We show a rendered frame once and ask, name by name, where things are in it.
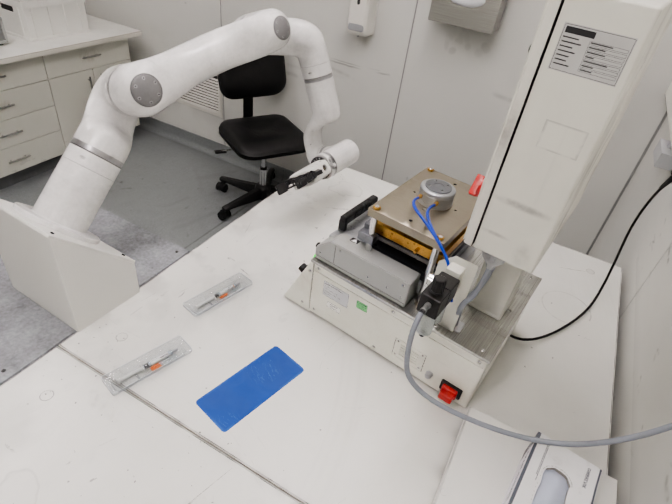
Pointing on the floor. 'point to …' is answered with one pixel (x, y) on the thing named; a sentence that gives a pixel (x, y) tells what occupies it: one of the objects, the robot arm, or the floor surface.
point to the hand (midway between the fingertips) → (288, 186)
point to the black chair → (256, 127)
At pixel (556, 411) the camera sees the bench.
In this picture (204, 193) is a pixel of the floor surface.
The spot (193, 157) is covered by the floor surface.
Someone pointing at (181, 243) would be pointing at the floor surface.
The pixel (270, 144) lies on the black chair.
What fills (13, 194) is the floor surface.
